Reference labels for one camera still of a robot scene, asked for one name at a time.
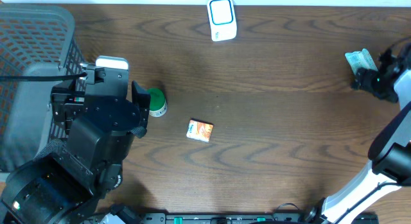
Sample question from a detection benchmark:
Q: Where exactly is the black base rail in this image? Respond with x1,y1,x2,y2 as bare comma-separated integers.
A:
83,212,380,224

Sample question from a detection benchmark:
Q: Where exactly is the left black camera cable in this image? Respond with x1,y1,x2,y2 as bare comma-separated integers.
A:
0,72,87,83

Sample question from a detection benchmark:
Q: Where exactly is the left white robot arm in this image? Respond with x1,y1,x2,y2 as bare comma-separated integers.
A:
1,65,151,223

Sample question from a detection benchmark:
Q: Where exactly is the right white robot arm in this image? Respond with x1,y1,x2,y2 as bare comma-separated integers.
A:
300,44,410,223

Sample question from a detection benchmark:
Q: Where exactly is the grey plastic shopping basket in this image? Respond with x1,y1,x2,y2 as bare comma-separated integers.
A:
1,4,84,175

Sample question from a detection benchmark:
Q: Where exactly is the green lid jar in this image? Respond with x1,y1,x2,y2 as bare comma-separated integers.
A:
148,88,168,117

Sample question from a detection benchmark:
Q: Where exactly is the light blue wipes packet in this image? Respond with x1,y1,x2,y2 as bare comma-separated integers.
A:
345,49,378,75

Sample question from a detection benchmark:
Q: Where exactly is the small orange tissue pack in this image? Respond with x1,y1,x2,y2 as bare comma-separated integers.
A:
186,119,214,142

